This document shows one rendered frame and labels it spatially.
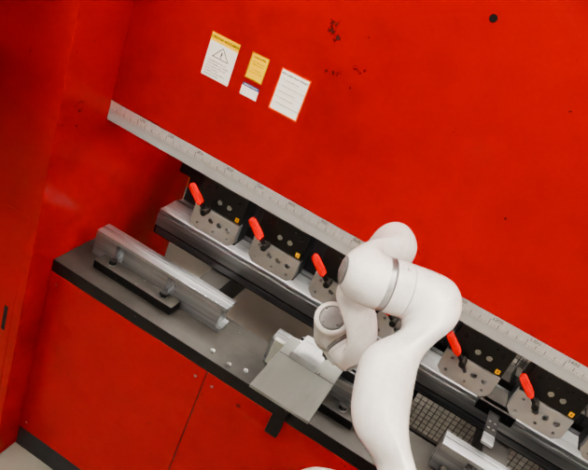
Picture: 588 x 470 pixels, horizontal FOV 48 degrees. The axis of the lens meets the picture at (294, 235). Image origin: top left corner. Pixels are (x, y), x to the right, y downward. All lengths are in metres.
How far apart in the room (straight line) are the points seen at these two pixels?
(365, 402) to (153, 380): 1.15
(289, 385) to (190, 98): 0.82
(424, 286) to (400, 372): 0.16
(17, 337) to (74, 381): 0.25
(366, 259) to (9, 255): 1.28
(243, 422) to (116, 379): 0.46
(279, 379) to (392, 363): 0.74
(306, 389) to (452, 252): 0.54
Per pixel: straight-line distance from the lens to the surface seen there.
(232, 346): 2.05
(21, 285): 2.17
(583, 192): 1.59
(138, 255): 2.12
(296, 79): 1.68
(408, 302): 1.16
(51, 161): 1.92
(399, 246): 1.25
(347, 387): 1.96
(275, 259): 1.84
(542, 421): 1.85
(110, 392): 2.29
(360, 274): 1.14
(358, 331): 1.50
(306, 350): 1.94
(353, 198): 1.69
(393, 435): 1.10
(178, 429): 2.20
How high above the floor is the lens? 2.19
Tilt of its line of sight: 29 degrees down
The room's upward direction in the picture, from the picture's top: 23 degrees clockwise
